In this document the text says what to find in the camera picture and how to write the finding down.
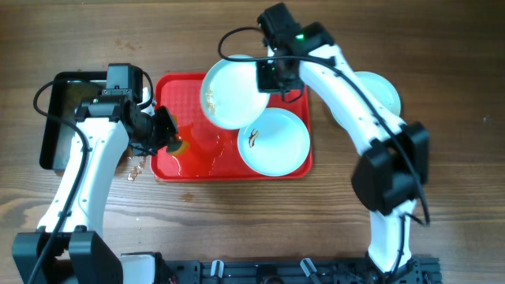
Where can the white plate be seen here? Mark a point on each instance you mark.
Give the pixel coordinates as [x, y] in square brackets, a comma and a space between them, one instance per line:
[382, 89]
[276, 144]
[229, 96]

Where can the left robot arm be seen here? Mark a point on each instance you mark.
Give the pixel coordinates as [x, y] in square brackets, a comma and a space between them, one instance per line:
[67, 246]

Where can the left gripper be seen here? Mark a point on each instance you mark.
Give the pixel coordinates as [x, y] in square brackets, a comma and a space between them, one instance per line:
[166, 128]

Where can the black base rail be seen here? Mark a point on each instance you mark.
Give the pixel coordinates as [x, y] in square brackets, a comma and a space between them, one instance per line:
[418, 270]

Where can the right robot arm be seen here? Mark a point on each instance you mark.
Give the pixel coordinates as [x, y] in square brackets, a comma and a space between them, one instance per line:
[393, 165]

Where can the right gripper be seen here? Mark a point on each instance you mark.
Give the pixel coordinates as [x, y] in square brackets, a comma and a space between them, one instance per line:
[269, 79]

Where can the green orange sponge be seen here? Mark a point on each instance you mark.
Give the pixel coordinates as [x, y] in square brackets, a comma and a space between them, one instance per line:
[178, 148]

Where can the red plastic tray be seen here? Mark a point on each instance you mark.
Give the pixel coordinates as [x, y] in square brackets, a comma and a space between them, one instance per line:
[212, 154]

